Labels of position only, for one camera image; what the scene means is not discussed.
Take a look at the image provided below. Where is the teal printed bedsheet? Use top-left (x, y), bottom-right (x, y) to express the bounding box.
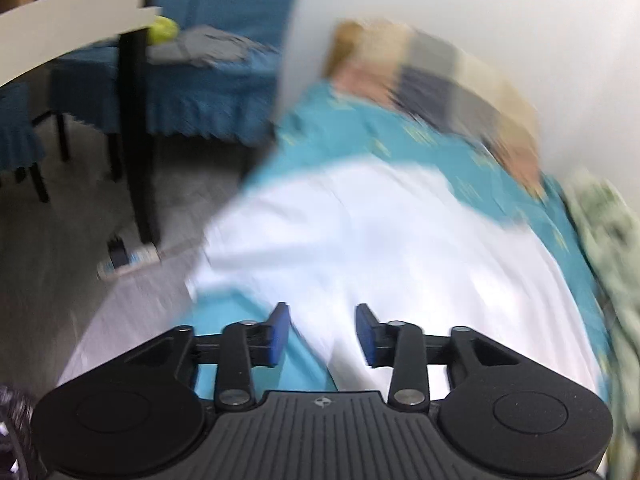
top-left (192, 82), bottom-right (613, 401)

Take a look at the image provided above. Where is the green fleece printed blanket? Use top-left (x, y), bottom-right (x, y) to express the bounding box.
top-left (565, 172), bottom-right (640, 480)

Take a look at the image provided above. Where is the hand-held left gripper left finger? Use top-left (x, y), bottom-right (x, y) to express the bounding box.
top-left (122, 302), bottom-right (292, 409)

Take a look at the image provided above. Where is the white power strip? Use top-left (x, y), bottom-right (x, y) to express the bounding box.
top-left (96, 235), bottom-right (163, 281)

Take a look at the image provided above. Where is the checked pillow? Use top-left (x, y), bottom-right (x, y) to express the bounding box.
top-left (322, 19), bottom-right (543, 196)

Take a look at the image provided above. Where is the yellow-green ball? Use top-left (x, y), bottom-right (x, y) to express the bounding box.
top-left (147, 16), bottom-right (178, 46)

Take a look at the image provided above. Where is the blue quilted chair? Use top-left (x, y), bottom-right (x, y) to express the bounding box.
top-left (47, 42), bottom-right (126, 181)
top-left (0, 82), bottom-right (51, 203)
top-left (145, 0), bottom-right (301, 161)

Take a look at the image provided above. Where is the white table with black leg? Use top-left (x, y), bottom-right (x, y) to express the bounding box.
top-left (0, 0), bottom-right (163, 246)

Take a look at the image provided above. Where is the white shirt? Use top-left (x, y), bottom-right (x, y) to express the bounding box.
top-left (185, 157), bottom-right (608, 396)

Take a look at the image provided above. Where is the dark patterned cloth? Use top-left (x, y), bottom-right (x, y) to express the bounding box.
top-left (0, 385), bottom-right (36, 480)

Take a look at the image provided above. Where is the grey cloth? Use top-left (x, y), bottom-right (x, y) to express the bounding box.
top-left (147, 25), bottom-right (278, 68)

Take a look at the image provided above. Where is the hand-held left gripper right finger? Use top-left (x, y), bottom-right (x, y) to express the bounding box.
top-left (354, 304), bottom-right (523, 409)

